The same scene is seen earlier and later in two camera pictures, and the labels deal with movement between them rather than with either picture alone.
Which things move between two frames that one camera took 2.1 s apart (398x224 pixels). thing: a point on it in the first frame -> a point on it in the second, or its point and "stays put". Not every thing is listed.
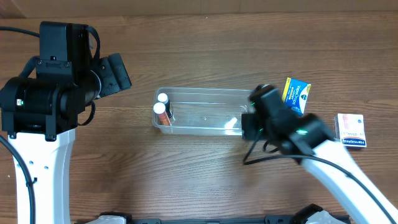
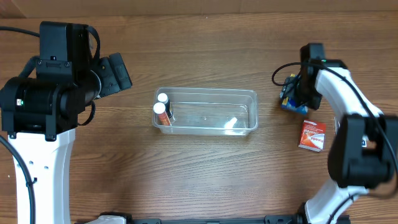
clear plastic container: (199, 111) stays put
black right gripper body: (249, 125) -> (306, 101)
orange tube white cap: (160, 109) stays put
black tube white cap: (163, 98) stays put
